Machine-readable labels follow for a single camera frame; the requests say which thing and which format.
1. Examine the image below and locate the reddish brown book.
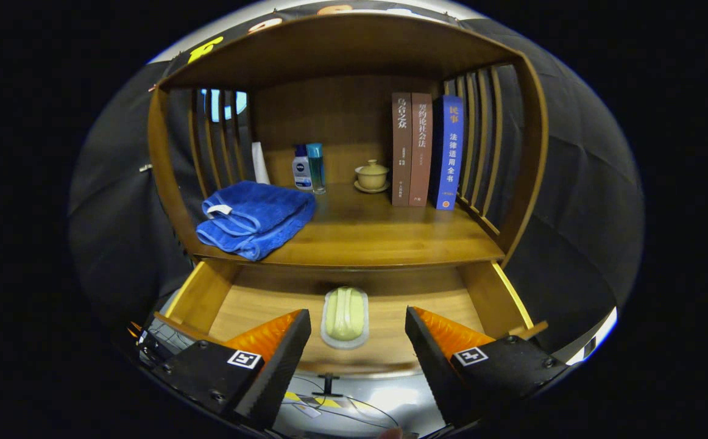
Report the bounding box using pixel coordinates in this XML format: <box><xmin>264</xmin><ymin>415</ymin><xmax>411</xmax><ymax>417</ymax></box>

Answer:
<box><xmin>409</xmin><ymin>93</ymin><xmax>433</xmax><ymax>207</ymax></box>

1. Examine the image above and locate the wooden cabinet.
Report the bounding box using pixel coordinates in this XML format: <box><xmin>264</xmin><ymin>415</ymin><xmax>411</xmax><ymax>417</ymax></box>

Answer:
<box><xmin>147</xmin><ymin>12</ymin><xmax>550</xmax><ymax>272</ymax></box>

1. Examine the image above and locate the white bottle with blue cap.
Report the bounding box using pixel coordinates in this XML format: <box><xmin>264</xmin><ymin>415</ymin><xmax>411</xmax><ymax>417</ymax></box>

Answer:
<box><xmin>292</xmin><ymin>145</ymin><xmax>313</xmax><ymax>191</ymax></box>

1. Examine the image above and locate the beige lidded teacup with saucer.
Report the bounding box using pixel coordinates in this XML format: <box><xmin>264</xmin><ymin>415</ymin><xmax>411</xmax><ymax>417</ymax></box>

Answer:
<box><xmin>354</xmin><ymin>160</ymin><xmax>391</xmax><ymax>194</ymax></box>

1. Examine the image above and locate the blue book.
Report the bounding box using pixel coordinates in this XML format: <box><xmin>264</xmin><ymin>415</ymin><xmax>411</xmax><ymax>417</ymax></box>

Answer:
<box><xmin>431</xmin><ymin>95</ymin><xmax>464</xmax><ymax>210</ymax></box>

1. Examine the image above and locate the teal clear bottle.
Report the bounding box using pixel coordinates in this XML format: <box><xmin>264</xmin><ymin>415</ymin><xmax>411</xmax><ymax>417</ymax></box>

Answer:
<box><xmin>306</xmin><ymin>143</ymin><xmax>327</xmax><ymax>195</ymax></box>

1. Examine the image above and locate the blue folded towel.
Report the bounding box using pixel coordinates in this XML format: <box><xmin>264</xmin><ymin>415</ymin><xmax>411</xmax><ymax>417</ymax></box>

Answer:
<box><xmin>196</xmin><ymin>180</ymin><xmax>317</xmax><ymax>262</ymax></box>

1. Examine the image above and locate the dark brown book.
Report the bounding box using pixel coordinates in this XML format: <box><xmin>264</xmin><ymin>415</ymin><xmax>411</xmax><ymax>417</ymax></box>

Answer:
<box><xmin>392</xmin><ymin>92</ymin><xmax>413</xmax><ymax>207</ymax></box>

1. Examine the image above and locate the wooden countertop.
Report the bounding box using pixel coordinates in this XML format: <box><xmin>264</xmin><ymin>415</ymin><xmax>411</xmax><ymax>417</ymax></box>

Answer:
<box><xmin>193</xmin><ymin>183</ymin><xmax>506</xmax><ymax>269</ymax></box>

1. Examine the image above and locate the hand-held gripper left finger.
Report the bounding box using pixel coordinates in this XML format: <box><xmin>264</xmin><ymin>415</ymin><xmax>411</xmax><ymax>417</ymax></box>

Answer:
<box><xmin>141</xmin><ymin>309</ymin><xmax>312</xmax><ymax>430</ymax></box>

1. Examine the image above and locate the white tube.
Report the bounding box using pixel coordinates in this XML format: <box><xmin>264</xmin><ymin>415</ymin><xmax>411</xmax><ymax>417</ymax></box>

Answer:
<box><xmin>251</xmin><ymin>141</ymin><xmax>271</xmax><ymax>185</ymax></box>

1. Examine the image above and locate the yellow black floor tape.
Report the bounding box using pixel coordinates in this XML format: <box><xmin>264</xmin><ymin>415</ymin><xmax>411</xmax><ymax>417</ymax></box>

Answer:
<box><xmin>284</xmin><ymin>390</ymin><xmax>345</xmax><ymax>409</ymax></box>

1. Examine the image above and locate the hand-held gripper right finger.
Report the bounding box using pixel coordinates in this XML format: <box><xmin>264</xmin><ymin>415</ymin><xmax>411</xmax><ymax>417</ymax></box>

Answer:
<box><xmin>405</xmin><ymin>306</ymin><xmax>574</xmax><ymax>427</ymax></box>

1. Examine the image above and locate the black floor cable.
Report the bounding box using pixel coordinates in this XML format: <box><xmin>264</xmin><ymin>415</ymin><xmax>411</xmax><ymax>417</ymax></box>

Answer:
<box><xmin>293</xmin><ymin>375</ymin><xmax>400</xmax><ymax>427</ymax></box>

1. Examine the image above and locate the wooden drawer with black knob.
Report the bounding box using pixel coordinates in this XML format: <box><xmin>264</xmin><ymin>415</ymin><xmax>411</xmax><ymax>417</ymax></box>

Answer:
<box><xmin>154</xmin><ymin>259</ymin><xmax>548</xmax><ymax>397</ymax></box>

